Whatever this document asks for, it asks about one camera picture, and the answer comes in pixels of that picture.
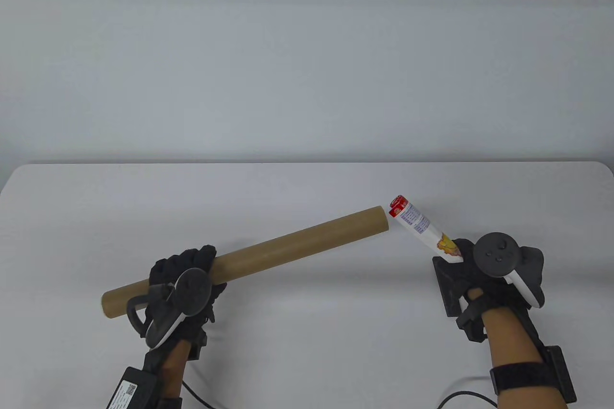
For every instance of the person's left hand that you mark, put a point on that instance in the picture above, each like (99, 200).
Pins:
(187, 258)

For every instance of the person's right hand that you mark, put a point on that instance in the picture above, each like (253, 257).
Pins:
(467, 267)

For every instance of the black bar paperweight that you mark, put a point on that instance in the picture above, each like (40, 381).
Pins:
(442, 284)

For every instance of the colourful paper map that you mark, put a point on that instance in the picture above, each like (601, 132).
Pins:
(419, 224)

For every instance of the brown cardboard mailing tube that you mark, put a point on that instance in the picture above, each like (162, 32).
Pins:
(297, 246)

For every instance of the person's left forearm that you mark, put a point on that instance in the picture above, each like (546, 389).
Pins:
(175, 370)

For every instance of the person's right forearm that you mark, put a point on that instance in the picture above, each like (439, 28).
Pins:
(518, 356)

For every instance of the black white right hand controller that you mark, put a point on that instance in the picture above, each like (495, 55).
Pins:
(499, 253)

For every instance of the black right wrist box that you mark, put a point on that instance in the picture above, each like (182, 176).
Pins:
(561, 373)

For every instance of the black labelled left wrist box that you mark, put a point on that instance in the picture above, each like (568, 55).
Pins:
(132, 390)

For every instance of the small black right wrist camera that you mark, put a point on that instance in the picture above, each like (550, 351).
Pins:
(472, 325)

